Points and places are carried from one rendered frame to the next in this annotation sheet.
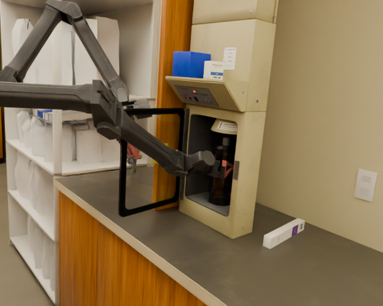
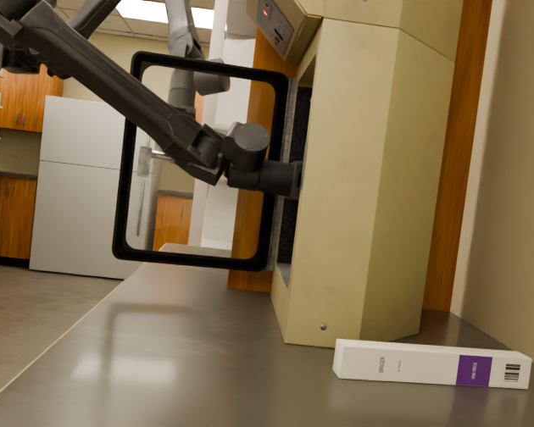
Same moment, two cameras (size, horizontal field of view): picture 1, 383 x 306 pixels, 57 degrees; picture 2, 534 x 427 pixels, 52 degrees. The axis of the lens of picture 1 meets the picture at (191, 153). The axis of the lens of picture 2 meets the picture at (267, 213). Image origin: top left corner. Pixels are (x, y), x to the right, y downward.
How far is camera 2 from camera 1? 89 cm
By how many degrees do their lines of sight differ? 38
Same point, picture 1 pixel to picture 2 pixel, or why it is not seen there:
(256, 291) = (119, 405)
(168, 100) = (269, 66)
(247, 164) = (334, 154)
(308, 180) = not seen: outside the picture
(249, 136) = (338, 82)
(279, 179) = not seen: outside the picture
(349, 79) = not seen: outside the picture
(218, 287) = (62, 371)
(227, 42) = not seen: outside the picture
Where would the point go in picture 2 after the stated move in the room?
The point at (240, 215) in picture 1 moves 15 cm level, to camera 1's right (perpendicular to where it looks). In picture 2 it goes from (311, 285) to (408, 310)
